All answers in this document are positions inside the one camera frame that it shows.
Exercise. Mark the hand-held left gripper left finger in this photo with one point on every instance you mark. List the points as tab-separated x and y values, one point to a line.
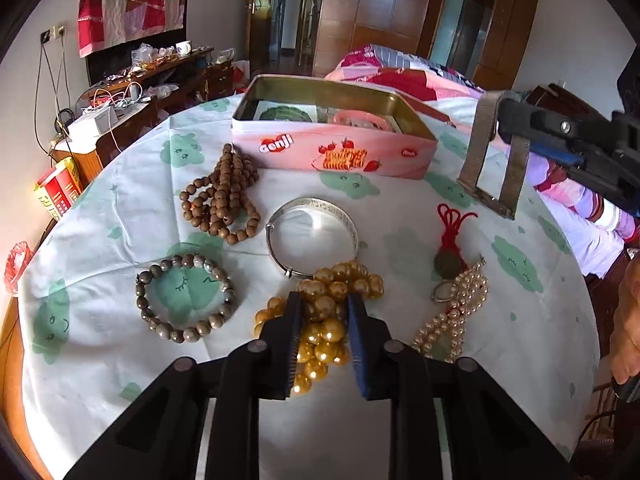
294	330

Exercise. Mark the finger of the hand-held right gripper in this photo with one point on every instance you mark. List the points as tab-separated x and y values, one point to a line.
545	120
600	180

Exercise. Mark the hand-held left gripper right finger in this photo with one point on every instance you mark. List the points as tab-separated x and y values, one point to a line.
357	340

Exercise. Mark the silver bangle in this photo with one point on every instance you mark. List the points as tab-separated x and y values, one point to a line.
280	260

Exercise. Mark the brown wooden bead mala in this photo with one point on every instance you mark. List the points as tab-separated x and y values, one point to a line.
220	195

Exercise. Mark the pink tin box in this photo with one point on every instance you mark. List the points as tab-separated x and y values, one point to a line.
320	147

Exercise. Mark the person's right hand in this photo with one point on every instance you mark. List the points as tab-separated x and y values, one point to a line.
627	320

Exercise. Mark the dark wooden headboard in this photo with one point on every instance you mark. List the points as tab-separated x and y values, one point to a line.
560	97

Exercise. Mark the pink patchwork quilt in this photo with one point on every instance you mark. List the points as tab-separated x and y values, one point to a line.
415	77

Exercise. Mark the brown wooden wardrobe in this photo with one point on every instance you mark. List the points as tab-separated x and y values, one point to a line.
400	10

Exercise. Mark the pink bangle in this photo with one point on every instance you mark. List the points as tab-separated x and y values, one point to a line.
350	119

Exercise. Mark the green jade bangle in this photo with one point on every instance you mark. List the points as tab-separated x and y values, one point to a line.
285	112

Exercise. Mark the wooden television cabinet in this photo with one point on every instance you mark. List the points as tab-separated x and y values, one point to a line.
165	95

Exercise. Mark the red yellow gift box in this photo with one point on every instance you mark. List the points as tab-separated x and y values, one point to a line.
57	187

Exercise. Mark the bin with red bag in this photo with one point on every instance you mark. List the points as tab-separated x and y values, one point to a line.
17	265

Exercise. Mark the white cardboard box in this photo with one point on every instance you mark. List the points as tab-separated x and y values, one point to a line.
90	125

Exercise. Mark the open wooden door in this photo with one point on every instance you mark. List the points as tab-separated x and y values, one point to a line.
262	15

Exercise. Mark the white mug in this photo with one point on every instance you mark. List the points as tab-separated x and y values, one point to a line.
183	48

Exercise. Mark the black television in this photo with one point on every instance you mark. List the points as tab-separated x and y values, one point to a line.
110	62

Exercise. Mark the red and pink cloth cover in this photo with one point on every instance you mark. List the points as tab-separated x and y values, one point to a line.
125	15

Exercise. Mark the wall power socket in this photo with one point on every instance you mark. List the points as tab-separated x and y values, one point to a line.
52	33

